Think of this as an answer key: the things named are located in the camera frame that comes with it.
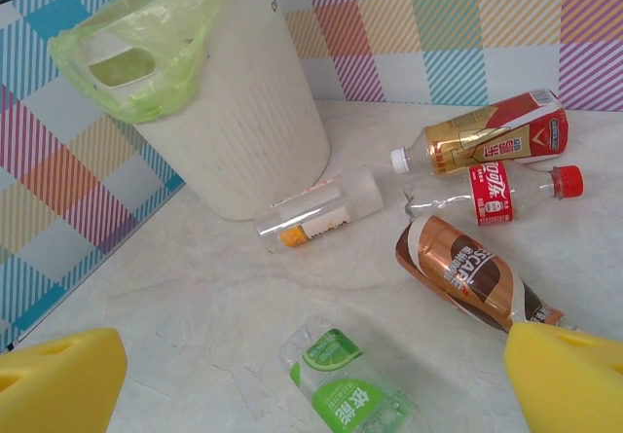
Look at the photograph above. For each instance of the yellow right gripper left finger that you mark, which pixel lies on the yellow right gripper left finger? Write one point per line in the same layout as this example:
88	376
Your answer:
58	384

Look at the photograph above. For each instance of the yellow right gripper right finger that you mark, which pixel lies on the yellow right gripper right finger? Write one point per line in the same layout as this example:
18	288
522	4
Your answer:
569	384

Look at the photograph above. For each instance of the brown coffee drink bottle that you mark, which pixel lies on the brown coffee drink bottle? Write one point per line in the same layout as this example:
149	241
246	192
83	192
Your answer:
452	263

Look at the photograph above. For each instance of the clear bottle lime green label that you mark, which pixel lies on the clear bottle lime green label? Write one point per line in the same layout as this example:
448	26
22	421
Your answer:
340	389

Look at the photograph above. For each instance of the clear bottle orange white label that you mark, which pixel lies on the clear bottle orange white label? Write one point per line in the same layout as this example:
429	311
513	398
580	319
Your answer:
331	199

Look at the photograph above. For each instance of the cream ribbed plastic bin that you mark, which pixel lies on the cream ribbed plastic bin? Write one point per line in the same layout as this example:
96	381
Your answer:
253	112

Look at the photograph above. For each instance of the green plastic bin liner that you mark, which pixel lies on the green plastic bin liner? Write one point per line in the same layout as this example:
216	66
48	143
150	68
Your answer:
160	29

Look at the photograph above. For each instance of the red label cola bottle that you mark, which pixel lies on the red label cola bottle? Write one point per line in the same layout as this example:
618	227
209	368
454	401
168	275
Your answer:
491	192

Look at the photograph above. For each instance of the red gold tea bottle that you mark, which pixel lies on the red gold tea bottle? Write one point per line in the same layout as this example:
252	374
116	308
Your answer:
487	136

